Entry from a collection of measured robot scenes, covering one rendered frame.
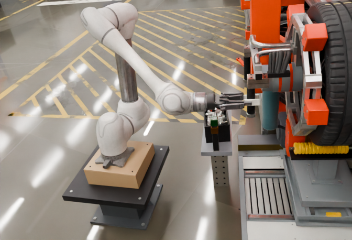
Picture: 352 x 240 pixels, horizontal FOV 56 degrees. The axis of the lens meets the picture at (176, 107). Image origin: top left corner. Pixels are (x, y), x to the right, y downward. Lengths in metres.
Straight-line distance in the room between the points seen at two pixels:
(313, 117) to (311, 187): 0.69
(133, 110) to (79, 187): 0.54
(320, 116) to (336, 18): 0.39
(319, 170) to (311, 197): 0.16
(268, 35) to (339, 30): 0.68
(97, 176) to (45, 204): 0.64
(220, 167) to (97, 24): 1.15
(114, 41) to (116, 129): 0.50
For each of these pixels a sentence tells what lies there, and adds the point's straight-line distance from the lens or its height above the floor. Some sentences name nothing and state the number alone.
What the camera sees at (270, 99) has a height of 0.68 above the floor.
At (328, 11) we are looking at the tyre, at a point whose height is 1.17.
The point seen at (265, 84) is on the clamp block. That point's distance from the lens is 1.47.
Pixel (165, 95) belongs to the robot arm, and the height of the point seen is 0.98.
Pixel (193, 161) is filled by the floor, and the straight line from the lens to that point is 2.48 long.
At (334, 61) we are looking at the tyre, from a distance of 1.40.
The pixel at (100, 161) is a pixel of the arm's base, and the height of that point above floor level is 0.42.
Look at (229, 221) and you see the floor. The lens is 2.09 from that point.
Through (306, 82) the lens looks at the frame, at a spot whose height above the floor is 0.96.
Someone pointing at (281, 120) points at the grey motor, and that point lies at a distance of 2.17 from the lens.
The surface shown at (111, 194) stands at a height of 0.30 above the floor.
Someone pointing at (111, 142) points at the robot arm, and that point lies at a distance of 1.87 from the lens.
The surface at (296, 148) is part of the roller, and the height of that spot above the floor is 0.53.
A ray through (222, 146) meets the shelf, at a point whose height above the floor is 0.45.
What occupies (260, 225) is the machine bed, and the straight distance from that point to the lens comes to 1.98.
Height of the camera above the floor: 1.61
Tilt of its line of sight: 31 degrees down
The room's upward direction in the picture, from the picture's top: 8 degrees counter-clockwise
